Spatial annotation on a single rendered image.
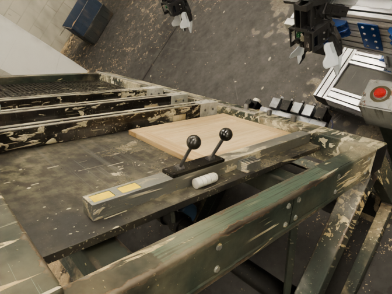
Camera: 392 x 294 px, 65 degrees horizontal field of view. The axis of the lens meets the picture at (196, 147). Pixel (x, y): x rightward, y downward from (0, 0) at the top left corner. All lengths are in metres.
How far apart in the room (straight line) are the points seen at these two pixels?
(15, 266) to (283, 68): 2.53
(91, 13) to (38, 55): 1.10
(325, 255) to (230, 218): 0.76
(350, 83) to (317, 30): 1.46
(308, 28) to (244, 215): 0.46
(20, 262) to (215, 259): 0.33
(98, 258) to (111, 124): 0.71
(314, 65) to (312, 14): 1.88
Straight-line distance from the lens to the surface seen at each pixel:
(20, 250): 0.51
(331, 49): 0.88
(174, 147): 1.08
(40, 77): 2.56
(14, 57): 4.78
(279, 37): 3.00
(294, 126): 1.40
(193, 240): 0.57
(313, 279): 1.36
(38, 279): 0.46
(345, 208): 1.36
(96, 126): 1.25
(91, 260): 0.69
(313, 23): 0.83
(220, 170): 0.93
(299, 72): 2.69
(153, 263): 0.53
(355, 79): 2.27
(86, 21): 5.32
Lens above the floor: 2.10
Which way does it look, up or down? 47 degrees down
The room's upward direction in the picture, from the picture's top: 58 degrees counter-clockwise
